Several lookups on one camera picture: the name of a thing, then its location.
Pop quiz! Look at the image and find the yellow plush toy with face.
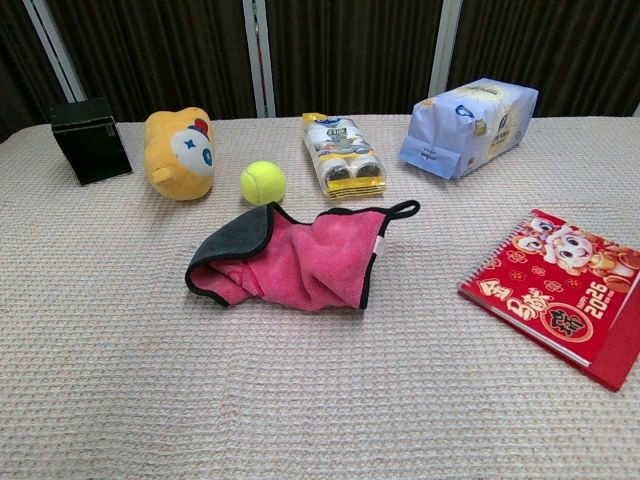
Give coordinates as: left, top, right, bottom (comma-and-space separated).
143, 105, 217, 202

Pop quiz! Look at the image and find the pink and grey towel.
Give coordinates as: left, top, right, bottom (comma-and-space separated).
184, 198, 422, 314

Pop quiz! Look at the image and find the yellow-green tennis ball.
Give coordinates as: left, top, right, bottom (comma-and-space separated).
240, 159, 287, 207

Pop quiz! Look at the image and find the dark pleated curtain panel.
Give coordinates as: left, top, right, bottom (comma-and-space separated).
0, 0, 76, 144
264, 0, 446, 119
37, 0, 257, 124
447, 0, 640, 120

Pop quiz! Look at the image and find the beige woven tablecloth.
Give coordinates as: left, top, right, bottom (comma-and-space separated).
0, 113, 640, 480

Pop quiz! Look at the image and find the yellow white pack of rolls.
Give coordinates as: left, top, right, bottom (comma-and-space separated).
301, 112, 389, 203

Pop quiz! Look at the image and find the black box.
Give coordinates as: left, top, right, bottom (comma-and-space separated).
48, 97, 134, 187

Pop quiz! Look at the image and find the red spiral desk calendar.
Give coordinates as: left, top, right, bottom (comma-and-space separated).
457, 208, 640, 393

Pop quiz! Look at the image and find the white metal frame post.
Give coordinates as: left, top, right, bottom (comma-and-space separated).
428, 0, 464, 101
241, 0, 277, 119
22, 0, 87, 104

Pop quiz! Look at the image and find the light blue tissue pack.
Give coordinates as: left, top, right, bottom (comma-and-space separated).
398, 76, 540, 182

